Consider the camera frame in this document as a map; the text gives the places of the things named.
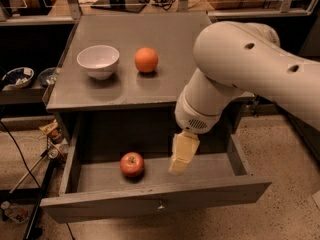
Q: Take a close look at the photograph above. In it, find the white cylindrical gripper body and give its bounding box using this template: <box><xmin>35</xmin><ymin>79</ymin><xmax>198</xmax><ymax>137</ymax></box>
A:
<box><xmin>174</xmin><ymin>92</ymin><xmax>221</xmax><ymax>134</ymax></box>

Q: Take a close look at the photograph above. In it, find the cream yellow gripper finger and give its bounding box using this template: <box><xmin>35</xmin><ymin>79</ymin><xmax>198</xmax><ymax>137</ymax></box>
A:
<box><xmin>169</xmin><ymin>131</ymin><xmax>200</xmax><ymax>175</ymax></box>

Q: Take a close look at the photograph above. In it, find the red apple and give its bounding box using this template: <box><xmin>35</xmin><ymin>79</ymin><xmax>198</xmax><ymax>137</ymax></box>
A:
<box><xmin>120</xmin><ymin>152</ymin><xmax>144</xmax><ymax>178</ymax></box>

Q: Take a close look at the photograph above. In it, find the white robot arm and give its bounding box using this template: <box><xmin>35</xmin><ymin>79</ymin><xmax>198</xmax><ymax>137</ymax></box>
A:
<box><xmin>169</xmin><ymin>21</ymin><xmax>320</xmax><ymax>175</ymax></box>

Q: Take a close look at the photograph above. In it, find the small metal drawer knob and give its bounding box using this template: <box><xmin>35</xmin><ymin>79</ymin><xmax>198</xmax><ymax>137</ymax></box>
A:
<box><xmin>157</xmin><ymin>200</ymin><xmax>165</xmax><ymax>211</ymax></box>

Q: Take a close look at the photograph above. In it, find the grey open drawer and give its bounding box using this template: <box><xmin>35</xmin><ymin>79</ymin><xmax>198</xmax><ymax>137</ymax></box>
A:
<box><xmin>39</xmin><ymin>113</ymin><xmax>273</xmax><ymax>224</ymax></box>

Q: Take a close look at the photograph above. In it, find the orange fruit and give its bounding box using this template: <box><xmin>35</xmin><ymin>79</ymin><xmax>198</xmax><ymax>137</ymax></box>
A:
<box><xmin>134</xmin><ymin>47</ymin><xmax>158</xmax><ymax>73</ymax></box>

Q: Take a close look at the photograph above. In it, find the grey wooden cabinet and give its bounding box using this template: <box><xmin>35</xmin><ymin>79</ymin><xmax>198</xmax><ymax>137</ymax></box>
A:
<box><xmin>45</xmin><ymin>11</ymin><xmax>256</xmax><ymax>143</ymax></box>

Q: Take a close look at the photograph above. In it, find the white ceramic bowl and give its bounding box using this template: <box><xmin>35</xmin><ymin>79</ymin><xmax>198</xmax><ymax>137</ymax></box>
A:
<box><xmin>77</xmin><ymin>45</ymin><xmax>120</xmax><ymax>80</ymax></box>

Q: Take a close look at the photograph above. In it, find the snack bag on floor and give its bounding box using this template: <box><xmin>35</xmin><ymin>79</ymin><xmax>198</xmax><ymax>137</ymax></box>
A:
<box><xmin>39</xmin><ymin>120</ymin><xmax>64</xmax><ymax>144</ymax></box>

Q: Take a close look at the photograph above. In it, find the black monitor stand base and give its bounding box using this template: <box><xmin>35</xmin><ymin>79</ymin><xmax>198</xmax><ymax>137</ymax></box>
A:
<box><xmin>91</xmin><ymin>0</ymin><xmax>148</xmax><ymax>13</ymax></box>

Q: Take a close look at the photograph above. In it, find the dark small bowl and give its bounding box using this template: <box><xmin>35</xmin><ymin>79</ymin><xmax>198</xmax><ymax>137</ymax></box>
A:
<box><xmin>37</xmin><ymin>67</ymin><xmax>59</xmax><ymax>87</ymax></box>

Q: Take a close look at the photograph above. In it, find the black tripod leg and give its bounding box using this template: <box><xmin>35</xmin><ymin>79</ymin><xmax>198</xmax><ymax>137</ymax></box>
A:
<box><xmin>22</xmin><ymin>160</ymin><xmax>55</xmax><ymax>240</ymax></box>

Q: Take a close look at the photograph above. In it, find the plastic bottle on floor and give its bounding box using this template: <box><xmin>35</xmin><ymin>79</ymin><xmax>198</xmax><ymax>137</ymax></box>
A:
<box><xmin>1</xmin><ymin>201</ymin><xmax>28</xmax><ymax>224</ymax></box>

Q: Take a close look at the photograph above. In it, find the black floor cable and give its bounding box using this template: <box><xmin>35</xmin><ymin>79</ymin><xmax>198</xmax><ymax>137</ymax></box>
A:
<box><xmin>0</xmin><ymin>120</ymin><xmax>43</xmax><ymax>189</ymax></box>

